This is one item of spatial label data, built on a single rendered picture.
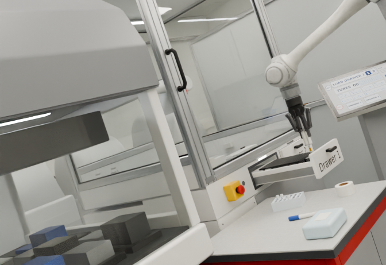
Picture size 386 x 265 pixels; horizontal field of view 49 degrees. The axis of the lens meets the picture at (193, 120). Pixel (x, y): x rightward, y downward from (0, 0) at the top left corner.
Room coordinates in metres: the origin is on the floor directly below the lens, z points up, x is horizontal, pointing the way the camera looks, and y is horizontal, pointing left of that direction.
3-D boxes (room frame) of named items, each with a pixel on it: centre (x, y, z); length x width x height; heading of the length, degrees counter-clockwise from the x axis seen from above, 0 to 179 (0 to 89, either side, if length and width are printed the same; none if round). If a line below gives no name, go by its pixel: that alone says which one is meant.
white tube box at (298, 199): (1.75, -0.27, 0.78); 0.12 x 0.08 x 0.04; 64
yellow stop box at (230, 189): (1.85, -0.07, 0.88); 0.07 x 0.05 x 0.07; 139
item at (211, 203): (2.46, 0.07, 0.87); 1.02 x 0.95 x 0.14; 139
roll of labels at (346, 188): (1.66, -0.48, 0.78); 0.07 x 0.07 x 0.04
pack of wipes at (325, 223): (1.34, -0.29, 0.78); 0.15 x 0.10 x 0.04; 142
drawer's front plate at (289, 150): (2.35, -0.48, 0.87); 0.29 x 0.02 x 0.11; 139
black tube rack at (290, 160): (2.04, -0.37, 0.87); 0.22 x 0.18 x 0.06; 49
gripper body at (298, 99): (2.02, -0.49, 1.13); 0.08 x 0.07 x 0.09; 49
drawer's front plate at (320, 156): (1.91, -0.52, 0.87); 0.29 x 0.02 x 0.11; 139
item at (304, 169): (2.04, -0.36, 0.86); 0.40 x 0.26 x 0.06; 49
